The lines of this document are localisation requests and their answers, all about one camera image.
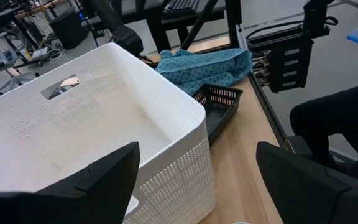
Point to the black desk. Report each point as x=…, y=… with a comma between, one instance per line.
x=166, y=25

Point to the large white woven basket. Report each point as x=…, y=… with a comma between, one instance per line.
x=104, y=124

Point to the blue patterned cloth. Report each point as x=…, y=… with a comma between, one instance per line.
x=204, y=67

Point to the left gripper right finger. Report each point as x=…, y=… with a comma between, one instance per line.
x=306, y=196

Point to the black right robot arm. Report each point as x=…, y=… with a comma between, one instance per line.
x=126, y=37

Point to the black electrical control box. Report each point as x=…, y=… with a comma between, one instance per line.
x=291, y=62

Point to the black floor box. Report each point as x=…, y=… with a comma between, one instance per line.
x=68, y=28

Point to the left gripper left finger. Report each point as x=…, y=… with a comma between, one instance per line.
x=73, y=199

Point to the person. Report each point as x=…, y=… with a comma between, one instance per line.
x=337, y=124

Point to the black aluminium table frame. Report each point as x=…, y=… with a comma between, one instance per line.
x=269, y=109

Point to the black computer keyboard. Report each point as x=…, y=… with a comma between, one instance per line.
x=180, y=7

